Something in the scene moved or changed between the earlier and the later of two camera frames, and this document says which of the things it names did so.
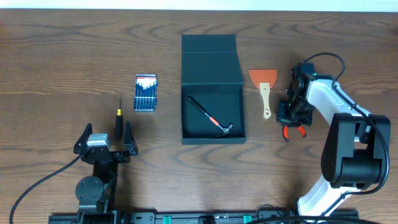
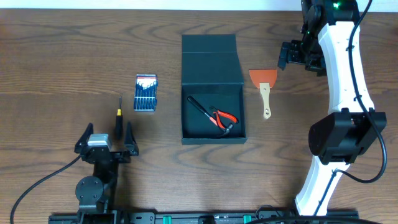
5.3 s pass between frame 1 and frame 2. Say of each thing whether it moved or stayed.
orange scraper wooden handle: stayed
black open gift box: stayed
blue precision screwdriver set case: stayed
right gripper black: moved
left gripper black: stayed
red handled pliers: moved
